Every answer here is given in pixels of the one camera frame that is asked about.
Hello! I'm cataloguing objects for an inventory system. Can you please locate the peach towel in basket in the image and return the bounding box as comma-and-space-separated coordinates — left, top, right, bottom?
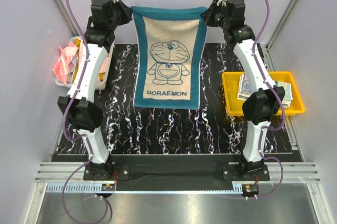
81, 43, 110, 83

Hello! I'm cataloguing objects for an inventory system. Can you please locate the pink striped cloth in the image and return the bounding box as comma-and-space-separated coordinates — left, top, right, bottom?
52, 42, 78, 84

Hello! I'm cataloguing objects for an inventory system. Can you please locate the folded printed towel in tray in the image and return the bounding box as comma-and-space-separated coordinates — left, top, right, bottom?
237, 74, 293, 108

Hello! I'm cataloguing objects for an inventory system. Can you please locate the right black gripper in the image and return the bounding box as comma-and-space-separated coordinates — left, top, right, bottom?
200, 0, 229, 30

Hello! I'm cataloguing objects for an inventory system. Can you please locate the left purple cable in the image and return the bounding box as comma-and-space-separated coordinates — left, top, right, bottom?
62, 0, 114, 222

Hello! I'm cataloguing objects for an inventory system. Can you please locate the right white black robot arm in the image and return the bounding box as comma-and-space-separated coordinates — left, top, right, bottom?
201, 0, 285, 180

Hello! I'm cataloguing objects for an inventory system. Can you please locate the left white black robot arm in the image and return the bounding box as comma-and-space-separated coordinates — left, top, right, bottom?
57, 0, 132, 180

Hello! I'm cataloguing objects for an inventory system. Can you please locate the yellow cloth in basket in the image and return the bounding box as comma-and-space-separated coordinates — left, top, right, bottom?
72, 37, 83, 83

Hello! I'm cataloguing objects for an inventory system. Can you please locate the aluminium frame post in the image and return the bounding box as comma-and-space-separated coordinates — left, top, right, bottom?
265, 0, 298, 50
52, 0, 78, 36

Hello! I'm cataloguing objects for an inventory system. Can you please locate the left aluminium frame post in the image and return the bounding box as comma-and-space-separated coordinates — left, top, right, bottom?
52, 0, 78, 36

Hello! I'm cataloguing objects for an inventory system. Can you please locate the right aluminium frame post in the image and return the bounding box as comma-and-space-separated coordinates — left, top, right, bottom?
265, 0, 298, 50

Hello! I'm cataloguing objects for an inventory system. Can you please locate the white plastic basket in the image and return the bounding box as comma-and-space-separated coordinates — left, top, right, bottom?
55, 36, 115, 90

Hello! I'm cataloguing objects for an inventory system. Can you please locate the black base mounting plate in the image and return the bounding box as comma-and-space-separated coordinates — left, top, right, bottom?
83, 154, 270, 193

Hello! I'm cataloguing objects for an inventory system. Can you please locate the aluminium front rail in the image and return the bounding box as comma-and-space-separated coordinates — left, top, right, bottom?
34, 162, 320, 194

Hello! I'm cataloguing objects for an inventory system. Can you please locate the teal beige Doraemon towel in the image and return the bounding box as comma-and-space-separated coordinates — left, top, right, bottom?
132, 6, 207, 110

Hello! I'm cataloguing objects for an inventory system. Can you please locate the yellow plastic tray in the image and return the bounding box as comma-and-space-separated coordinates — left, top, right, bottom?
222, 71, 305, 116

